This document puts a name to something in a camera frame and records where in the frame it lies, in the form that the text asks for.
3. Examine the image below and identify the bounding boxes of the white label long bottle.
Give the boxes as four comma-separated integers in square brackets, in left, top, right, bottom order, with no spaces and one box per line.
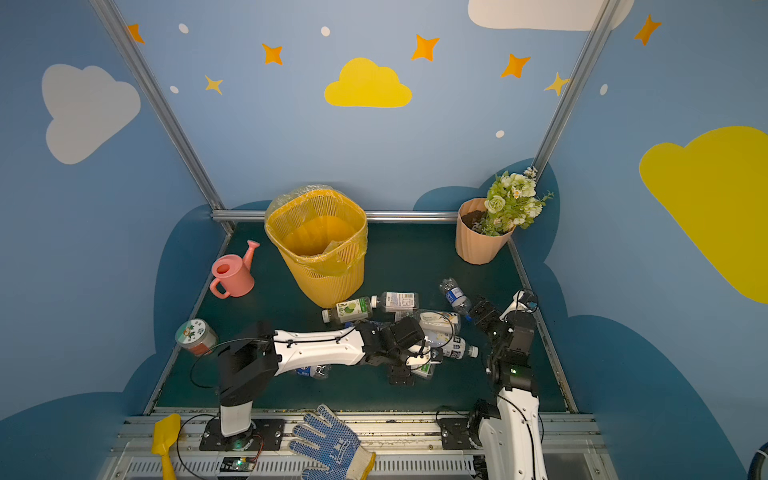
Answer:
[425,331,479,360]

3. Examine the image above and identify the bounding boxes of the clear yellow bin liner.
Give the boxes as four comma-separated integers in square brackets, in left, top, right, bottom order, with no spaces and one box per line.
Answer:
[265,184,368,277]

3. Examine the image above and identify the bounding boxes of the pepsi blue label bottle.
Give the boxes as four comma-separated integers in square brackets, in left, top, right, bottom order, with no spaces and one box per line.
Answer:
[295,365,331,380]

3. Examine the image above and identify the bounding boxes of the small round tin can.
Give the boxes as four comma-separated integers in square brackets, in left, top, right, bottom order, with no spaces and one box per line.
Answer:
[175,318,218,357]

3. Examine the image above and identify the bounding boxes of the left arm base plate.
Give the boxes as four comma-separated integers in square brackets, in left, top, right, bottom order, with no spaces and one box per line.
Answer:
[199,417,285,452]

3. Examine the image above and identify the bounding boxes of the lime label bottle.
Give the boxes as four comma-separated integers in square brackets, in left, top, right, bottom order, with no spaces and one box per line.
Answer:
[408,361,436,380]
[321,297,374,325]

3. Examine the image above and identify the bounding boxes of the pink plastic watering can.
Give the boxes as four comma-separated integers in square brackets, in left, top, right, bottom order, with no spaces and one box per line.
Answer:
[209,240,260,299]

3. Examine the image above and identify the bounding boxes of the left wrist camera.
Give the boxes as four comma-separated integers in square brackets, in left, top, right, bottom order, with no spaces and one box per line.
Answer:
[404,342,444,371]

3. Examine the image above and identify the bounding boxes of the left green circuit board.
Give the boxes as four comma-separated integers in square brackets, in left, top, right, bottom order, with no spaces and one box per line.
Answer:
[219,457,257,473]

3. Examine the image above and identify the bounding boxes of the white green artificial flowers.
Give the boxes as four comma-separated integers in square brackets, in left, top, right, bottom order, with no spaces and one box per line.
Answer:
[471,166,554,237]

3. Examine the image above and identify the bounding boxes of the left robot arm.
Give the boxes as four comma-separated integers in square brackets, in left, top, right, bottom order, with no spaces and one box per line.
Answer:
[217,316,431,438]

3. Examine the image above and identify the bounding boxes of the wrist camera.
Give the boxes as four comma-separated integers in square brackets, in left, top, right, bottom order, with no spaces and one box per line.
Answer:
[404,342,444,371]
[501,289,539,318]

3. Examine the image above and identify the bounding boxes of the blue cap clear bottle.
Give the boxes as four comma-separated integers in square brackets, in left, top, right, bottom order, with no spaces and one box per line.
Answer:
[439,277,472,318]

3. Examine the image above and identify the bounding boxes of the aluminium frame rail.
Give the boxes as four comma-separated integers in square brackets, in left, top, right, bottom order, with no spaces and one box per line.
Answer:
[211,210,458,224]

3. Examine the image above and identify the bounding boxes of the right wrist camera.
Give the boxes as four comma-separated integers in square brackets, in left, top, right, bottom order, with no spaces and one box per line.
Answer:
[501,289,539,318]

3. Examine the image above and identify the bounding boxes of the yellow toy shovel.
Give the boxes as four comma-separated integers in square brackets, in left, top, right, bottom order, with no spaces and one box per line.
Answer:
[151,414,181,480]

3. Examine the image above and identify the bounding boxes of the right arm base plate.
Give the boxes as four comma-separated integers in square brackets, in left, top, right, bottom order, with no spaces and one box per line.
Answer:
[437,417,482,450]

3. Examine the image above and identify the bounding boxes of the yellow slatted waste bin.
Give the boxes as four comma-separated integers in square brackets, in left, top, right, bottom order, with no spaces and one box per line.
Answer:
[265,185,368,308]

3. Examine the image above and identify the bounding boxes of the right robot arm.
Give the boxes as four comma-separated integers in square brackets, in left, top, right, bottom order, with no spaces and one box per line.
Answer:
[467,289,548,479]

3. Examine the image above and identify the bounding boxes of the blue dotted work glove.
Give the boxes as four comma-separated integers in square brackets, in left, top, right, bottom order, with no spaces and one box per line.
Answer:
[289,404,376,480]

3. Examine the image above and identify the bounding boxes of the grey label clear bottle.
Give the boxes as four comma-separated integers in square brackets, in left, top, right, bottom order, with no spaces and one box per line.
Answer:
[370,291,419,313]

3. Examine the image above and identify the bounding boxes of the peach ribbed flower pot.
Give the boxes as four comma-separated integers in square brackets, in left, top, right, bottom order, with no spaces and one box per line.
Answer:
[455,198,512,265]

